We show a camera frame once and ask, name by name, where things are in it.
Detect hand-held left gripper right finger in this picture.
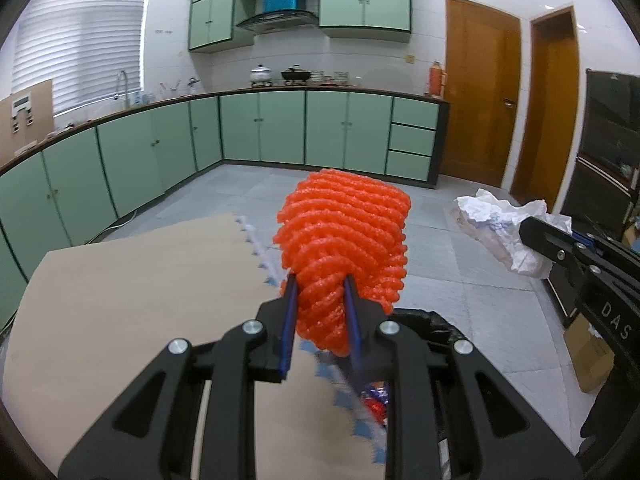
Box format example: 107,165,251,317
343,274,584,480

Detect small cardboard box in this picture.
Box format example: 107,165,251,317
564,310,617,394

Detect black wok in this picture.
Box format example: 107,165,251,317
281,65,313,85

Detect orange foam net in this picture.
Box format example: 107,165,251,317
272,169,412,358

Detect orange thermos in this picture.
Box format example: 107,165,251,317
427,61,446,97

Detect black trash bin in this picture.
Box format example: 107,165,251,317
350,307,483,480

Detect large cardboard box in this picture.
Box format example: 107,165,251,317
0,78,55,157

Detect set of small counter jars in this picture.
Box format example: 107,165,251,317
310,69,363,86

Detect green base cabinet run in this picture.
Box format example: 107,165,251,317
0,87,451,333

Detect colourful snack wrapper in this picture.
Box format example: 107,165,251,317
357,382,391,428

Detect wooden door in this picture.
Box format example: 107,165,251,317
510,5,581,213
444,0,522,189

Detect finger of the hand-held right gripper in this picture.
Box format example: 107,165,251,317
519,216,640,286

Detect white plastic wrapper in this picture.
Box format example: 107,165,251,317
447,188,573,279

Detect black glass cabinet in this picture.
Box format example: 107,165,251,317
547,69,640,328

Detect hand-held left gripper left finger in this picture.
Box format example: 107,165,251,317
56,271,300,480

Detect metal wire rack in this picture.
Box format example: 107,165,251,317
159,77,201,96

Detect metal sink faucet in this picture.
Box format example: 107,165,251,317
114,71,132,108

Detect green wall cabinet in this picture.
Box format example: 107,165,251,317
188,0,257,53
318,0,412,43

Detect range hood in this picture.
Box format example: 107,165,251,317
236,10,320,35

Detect white window blind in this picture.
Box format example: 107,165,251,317
11,0,152,117

